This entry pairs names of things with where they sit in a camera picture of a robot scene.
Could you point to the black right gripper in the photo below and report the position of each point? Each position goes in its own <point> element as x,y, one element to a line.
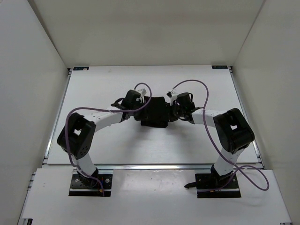
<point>170,117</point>

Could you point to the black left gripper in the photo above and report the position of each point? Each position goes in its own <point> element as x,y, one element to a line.
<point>139,102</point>

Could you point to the black skirt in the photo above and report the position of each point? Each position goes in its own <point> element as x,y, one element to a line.
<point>154,114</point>

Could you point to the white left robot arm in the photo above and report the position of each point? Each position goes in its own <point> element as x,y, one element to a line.
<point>83,122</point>

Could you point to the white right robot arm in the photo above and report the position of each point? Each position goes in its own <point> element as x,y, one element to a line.
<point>233,131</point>

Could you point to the dark sticker far right corner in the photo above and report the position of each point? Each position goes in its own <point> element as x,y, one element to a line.
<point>219,67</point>

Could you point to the dark sticker corner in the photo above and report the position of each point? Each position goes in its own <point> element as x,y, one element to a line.
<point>80,68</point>
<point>219,67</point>

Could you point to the dark sticker far left corner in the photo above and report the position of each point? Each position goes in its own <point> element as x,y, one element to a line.
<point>80,68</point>

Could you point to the white front cover board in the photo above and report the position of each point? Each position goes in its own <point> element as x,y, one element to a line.
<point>150,198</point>

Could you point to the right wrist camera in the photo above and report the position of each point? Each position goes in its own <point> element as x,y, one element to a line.
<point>172,96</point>

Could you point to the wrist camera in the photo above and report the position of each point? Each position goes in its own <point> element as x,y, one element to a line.
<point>172,96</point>
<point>141,94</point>

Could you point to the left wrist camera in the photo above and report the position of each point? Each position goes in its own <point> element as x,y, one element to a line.
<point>141,94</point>

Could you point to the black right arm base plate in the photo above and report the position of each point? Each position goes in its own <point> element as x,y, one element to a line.
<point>207,186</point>

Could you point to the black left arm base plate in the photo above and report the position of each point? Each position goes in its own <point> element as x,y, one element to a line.
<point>82,186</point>

